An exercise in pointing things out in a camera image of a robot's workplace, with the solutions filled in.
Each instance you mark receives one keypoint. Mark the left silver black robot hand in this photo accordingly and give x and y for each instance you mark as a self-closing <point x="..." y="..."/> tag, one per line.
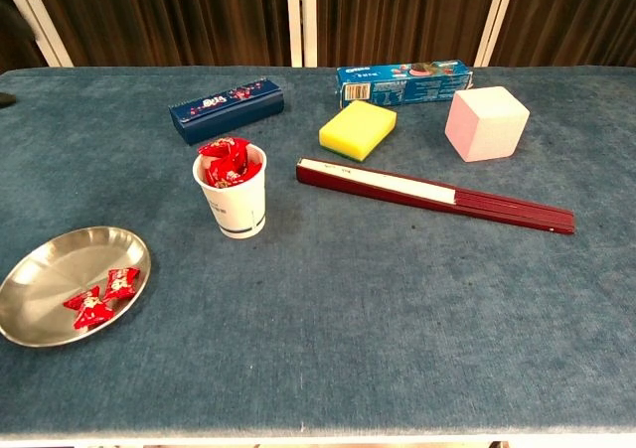
<point x="6" y="100"/>

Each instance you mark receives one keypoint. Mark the red candy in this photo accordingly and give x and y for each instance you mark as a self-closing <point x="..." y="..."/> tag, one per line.
<point x="89" y="307"/>
<point x="120" y="284"/>
<point x="218" y="179"/>
<point x="236" y="167"/>
<point x="223" y="146"/>

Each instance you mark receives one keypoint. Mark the round silver metal plate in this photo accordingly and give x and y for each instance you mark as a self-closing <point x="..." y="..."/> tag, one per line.
<point x="59" y="269"/>

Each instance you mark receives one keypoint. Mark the dark blue rectangular box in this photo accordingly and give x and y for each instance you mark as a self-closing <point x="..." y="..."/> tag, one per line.
<point x="228" y="110"/>

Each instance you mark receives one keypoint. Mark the white paper cup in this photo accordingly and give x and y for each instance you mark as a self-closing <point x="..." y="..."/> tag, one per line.
<point x="238" y="209"/>

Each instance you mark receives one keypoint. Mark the dark brown curtain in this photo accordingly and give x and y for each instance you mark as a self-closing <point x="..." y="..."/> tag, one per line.
<point x="174" y="16"/>
<point x="15" y="41"/>
<point x="397" y="16"/>
<point x="571" y="16"/>

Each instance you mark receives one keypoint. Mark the yellow sponge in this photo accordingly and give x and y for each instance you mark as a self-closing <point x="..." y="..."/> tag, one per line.
<point x="355" y="130"/>

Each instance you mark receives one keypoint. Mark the blue Oreo cookie box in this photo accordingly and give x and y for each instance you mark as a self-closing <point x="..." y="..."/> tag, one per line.
<point x="397" y="83"/>

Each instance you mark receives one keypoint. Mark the dark red folded fan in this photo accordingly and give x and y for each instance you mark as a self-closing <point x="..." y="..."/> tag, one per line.
<point x="437" y="194"/>

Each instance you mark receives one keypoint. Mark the blue felt table cover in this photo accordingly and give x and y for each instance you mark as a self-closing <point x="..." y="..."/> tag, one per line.
<point x="397" y="319"/>

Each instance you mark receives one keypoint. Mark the pink foam cube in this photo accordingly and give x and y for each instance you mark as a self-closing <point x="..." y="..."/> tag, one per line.
<point x="484" y="125"/>

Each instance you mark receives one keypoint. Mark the white frame post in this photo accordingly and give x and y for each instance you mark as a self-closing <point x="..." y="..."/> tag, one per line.
<point x="310" y="21"/>
<point x="294" y="21"/>
<point x="495" y="21"/>
<point x="42" y="26"/>

